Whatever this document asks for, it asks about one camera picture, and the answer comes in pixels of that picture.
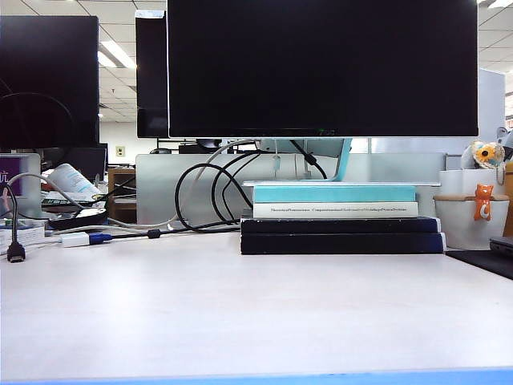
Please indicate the teal book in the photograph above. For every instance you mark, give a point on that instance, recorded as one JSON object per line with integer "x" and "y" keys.
{"x": 332, "y": 194}

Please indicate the white book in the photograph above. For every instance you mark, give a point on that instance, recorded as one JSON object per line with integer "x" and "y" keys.
{"x": 332, "y": 210}

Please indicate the silver teal monitor stand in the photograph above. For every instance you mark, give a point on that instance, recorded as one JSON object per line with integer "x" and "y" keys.
{"x": 340, "y": 164}

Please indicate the dark navy book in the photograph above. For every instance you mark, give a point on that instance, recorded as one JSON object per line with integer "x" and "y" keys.
{"x": 340, "y": 244}
{"x": 340, "y": 225}

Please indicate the wooden shelf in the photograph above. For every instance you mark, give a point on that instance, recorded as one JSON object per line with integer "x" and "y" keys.
{"x": 122, "y": 200}

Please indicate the large black computer monitor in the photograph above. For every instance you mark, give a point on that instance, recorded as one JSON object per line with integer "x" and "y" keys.
{"x": 320, "y": 68}

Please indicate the black rear monitor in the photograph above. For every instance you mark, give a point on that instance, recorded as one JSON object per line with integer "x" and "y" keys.
{"x": 151, "y": 72}

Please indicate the dark background monitor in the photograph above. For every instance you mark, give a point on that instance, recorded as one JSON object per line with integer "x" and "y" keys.
{"x": 88, "y": 160}

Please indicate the black round dish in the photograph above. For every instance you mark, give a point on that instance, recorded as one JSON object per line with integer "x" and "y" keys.
{"x": 76, "y": 221}

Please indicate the rolled white teal paper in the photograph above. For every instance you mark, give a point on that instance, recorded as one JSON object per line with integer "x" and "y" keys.
{"x": 74, "y": 178}

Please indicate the white VGA adapter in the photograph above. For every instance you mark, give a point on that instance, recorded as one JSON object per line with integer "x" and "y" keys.
{"x": 75, "y": 240}

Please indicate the stack of magazines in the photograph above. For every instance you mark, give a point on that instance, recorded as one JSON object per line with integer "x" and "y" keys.
{"x": 60, "y": 198}

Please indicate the ceiling light panel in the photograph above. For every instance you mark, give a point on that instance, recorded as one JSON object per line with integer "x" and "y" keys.
{"x": 116, "y": 54}

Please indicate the white cup wooden rim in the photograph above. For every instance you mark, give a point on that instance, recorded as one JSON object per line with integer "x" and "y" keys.
{"x": 457, "y": 224}

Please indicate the orange cat figurine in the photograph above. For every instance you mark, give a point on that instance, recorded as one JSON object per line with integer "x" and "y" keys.
{"x": 483, "y": 204}

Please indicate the silver display purple screen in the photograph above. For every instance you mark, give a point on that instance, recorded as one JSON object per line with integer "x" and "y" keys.
{"x": 28, "y": 192}

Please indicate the plush toy with sunflower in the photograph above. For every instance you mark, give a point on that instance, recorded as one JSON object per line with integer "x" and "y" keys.
{"x": 487, "y": 154}

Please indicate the black side monitor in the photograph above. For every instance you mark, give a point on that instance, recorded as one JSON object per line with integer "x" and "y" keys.
{"x": 48, "y": 80}

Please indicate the black mouse pad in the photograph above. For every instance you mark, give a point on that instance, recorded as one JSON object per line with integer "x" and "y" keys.
{"x": 485, "y": 262}

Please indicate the white partition panel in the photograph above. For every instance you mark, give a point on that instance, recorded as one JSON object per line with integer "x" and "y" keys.
{"x": 492, "y": 104}

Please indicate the dark gray laptop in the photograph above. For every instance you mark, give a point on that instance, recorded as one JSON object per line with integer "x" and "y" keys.
{"x": 503, "y": 245}

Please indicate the brown cardboard box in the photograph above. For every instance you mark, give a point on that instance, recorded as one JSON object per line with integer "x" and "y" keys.
{"x": 509, "y": 200}

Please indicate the gray blue plush toy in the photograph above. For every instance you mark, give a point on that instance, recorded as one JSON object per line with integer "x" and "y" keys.
{"x": 507, "y": 140}

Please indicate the yellow wall plate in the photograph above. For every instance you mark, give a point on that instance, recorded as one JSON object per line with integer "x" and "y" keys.
{"x": 120, "y": 151}

